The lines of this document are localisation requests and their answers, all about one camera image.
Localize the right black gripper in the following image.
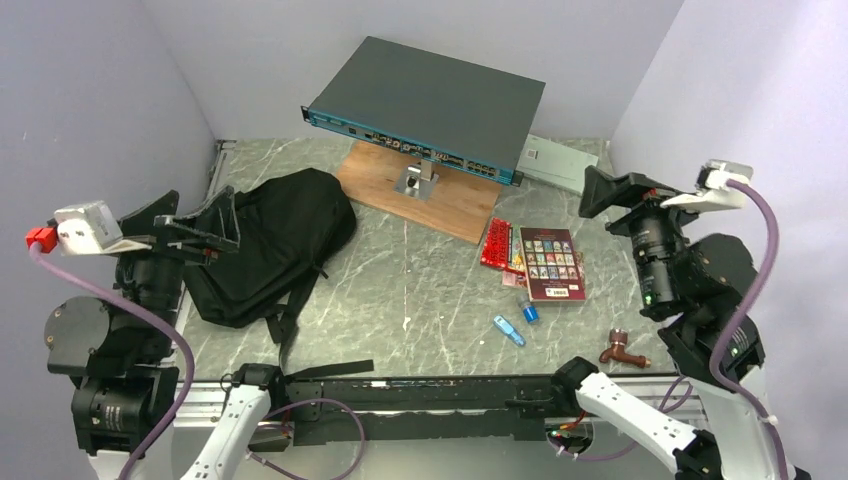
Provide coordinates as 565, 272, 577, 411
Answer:
575, 162, 713, 307

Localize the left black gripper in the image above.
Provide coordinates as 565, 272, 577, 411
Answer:
100, 181, 238, 353

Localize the black student backpack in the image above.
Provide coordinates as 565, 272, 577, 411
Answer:
184, 168, 357, 355

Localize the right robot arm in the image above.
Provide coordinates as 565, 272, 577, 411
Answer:
550, 160, 807, 479

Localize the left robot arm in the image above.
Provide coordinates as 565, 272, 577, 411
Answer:
28, 187, 262, 479

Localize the grey flat box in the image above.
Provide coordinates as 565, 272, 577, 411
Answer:
518, 135, 599, 195

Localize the red patterned book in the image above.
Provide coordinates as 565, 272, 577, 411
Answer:
480, 217, 526, 275

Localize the small pink card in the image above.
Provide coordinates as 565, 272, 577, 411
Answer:
501, 271, 527, 289

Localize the small blue capped bottle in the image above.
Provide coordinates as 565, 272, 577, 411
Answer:
516, 292, 539, 324

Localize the wooden base board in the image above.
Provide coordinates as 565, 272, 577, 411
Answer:
336, 141, 502, 245

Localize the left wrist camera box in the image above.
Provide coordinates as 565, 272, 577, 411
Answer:
25, 200, 152, 256

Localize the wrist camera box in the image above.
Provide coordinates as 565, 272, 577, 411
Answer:
25, 200, 152, 256
660, 159, 754, 214

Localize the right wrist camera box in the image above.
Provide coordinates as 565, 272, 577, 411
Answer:
660, 159, 754, 214

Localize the blue grey network switch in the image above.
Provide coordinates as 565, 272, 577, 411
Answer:
301, 36, 545, 186

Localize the metal stand bracket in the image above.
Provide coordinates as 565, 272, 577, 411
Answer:
394, 160, 439, 201

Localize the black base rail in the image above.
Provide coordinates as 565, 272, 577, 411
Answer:
221, 361, 594, 452

